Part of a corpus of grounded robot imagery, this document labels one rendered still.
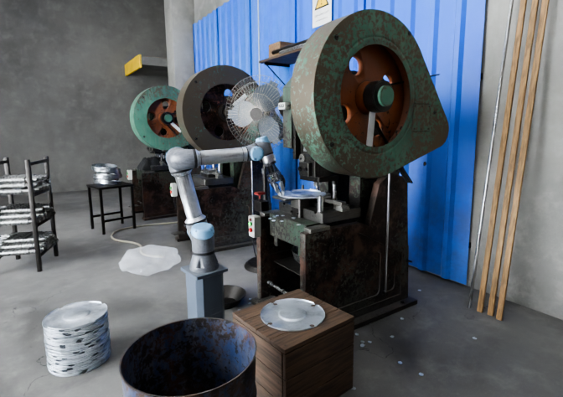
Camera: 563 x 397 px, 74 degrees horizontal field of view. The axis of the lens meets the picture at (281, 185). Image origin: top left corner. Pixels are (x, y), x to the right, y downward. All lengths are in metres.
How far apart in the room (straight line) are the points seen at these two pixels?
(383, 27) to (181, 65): 5.52
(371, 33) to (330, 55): 0.29
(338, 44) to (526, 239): 1.81
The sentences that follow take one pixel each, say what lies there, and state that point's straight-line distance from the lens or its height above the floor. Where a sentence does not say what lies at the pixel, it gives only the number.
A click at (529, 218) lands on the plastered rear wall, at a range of 2.87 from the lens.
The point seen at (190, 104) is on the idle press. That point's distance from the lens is 3.32.
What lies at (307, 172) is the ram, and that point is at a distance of 2.22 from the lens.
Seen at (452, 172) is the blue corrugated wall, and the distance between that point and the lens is 3.02.
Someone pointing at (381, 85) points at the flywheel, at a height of 1.38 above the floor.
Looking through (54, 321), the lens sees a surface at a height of 0.24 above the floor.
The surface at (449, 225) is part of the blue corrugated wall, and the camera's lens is 3.09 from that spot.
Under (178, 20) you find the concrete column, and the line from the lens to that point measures 7.38.
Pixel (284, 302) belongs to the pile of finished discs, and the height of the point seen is 0.35.
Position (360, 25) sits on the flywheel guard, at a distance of 1.93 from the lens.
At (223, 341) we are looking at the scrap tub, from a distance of 1.51.
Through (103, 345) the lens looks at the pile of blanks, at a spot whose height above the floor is 0.09.
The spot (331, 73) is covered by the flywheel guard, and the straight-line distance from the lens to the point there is 1.77.
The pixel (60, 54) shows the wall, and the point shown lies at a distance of 8.54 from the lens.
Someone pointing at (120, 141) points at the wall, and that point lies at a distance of 8.53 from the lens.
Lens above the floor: 1.17
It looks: 9 degrees down
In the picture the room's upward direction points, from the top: 1 degrees counter-clockwise
